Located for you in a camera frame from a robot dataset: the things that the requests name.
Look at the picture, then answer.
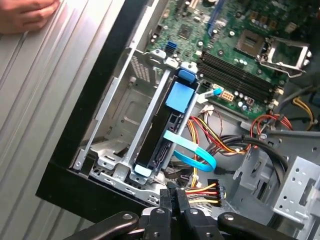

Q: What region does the long blue SATA wire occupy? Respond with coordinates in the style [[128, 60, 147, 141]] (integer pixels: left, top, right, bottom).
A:
[[162, 129, 217, 173]]

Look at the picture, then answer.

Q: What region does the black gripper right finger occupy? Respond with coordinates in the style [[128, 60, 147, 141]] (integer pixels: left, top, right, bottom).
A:
[[175, 188, 276, 240]]

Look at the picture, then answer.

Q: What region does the hard disk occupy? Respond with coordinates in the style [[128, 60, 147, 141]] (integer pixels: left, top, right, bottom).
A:
[[133, 67, 201, 180]]

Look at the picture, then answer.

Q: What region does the CPU socket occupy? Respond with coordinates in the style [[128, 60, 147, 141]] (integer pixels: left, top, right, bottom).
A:
[[233, 27, 267, 57]]

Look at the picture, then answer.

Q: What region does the metal socket cover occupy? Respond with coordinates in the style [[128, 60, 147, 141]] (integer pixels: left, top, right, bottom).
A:
[[259, 36, 313, 78]]

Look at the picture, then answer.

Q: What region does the open black PC case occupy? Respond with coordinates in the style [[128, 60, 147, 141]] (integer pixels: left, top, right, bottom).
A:
[[34, 0, 320, 240]]

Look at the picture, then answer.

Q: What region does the blue expansion slot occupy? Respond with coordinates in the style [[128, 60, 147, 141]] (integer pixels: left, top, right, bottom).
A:
[[206, 0, 222, 30]]

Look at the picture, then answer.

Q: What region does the thick black cable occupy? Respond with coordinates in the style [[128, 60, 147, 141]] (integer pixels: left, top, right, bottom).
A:
[[209, 134, 291, 181]]

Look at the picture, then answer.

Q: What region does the metal optical drive cage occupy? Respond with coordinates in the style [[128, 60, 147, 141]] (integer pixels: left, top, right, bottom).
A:
[[231, 134, 320, 240]]

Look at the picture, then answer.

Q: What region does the metal disk bay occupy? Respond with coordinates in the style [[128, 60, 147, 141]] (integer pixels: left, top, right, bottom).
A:
[[73, 47, 208, 193]]

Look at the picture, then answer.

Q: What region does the person's bare hand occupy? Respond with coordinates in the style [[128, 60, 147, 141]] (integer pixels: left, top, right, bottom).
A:
[[0, 0, 61, 35]]

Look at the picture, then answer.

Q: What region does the green motherboard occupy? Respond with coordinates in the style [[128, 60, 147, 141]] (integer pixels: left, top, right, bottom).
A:
[[144, 0, 320, 121]]

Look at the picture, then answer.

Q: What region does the red yellow power wire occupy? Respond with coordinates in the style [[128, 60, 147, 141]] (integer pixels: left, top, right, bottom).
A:
[[167, 178, 227, 208]]

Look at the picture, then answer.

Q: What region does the metal locking lever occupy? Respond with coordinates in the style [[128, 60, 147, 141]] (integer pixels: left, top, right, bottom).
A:
[[274, 63, 309, 79]]

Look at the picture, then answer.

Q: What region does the black RAM slot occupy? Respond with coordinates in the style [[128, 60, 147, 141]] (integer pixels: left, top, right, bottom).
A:
[[200, 55, 283, 96], [197, 68, 276, 108], [199, 61, 280, 102], [201, 48, 286, 90]]

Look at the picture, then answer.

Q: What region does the orange power wire bundle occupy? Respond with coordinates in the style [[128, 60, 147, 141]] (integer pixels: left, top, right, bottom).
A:
[[184, 113, 253, 191]]

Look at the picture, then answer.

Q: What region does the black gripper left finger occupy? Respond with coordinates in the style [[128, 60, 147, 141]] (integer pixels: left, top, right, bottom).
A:
[[84, 188, 175, 240]]

